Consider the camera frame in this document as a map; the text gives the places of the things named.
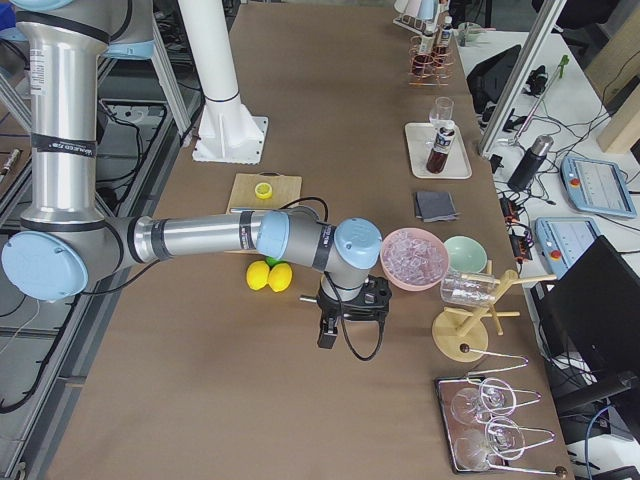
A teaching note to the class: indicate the tea bottle near handle end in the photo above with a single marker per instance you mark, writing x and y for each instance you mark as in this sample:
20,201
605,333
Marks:
423,53

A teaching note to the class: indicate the wine glass lower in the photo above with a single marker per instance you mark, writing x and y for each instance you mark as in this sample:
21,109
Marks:
499,442

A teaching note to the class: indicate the aluminium frame rail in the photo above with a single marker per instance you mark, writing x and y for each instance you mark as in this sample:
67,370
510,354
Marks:
146,113

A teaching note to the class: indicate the green bowl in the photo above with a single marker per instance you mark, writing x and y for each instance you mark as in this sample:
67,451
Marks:
466,254

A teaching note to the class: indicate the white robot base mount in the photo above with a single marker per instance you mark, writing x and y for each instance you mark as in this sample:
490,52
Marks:
228,132

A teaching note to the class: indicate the wooden glass drying stand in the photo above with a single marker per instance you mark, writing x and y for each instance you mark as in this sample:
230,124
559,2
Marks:
458,331

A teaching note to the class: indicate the blue teach pendant tablet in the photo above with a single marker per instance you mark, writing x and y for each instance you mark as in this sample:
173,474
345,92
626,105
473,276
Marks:
596,186

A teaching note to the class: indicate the clear glass on tray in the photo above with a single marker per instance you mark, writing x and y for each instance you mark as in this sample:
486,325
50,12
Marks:
441,116

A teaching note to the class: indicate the black monitor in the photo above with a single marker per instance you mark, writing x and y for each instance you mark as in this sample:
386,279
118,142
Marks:
596,303

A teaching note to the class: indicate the bamboo cutting board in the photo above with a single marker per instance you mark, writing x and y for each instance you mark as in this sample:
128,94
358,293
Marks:
286,188

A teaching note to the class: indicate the green lime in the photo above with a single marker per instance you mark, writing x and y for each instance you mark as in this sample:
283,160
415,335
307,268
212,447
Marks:
271,261

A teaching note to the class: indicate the metal ice scoop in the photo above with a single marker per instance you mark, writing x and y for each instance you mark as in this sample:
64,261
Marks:
308,299

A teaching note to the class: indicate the grey folded cloth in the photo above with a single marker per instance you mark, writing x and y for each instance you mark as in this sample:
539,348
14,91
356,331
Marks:
432,206

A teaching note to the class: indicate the yellow lemon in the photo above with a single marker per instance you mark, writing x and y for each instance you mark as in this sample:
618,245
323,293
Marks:
280,277
257,275

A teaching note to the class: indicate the wine glass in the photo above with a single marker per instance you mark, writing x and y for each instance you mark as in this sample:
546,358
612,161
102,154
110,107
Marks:
481,402
499,442

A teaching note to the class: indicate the cream rectangular tray plate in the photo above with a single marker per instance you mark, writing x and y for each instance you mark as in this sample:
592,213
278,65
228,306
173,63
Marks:
457,165

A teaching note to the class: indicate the wine glass upper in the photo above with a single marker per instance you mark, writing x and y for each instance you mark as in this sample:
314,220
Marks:
481,402

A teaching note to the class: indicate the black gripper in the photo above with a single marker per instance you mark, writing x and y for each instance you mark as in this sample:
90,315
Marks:
330,310

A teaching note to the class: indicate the black tray with glasses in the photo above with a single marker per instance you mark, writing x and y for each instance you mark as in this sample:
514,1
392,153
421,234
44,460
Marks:
445,389

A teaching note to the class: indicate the black thermos bottle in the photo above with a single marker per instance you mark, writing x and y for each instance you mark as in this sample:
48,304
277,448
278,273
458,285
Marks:
530,163

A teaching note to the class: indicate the pink bowl with ice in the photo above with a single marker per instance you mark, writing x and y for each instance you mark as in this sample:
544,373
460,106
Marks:
414,259

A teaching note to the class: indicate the tea bottle white cap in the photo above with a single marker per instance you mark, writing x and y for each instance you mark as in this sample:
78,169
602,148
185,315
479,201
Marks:
442,42
440,151

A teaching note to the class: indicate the clear glass on stand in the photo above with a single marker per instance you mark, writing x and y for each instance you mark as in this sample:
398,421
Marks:
468,289

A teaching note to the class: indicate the half lemon slice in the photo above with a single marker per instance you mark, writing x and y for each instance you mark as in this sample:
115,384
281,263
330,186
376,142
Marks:
263,190

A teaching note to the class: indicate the copper wire bottle basket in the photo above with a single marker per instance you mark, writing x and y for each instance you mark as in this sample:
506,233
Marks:
433,76

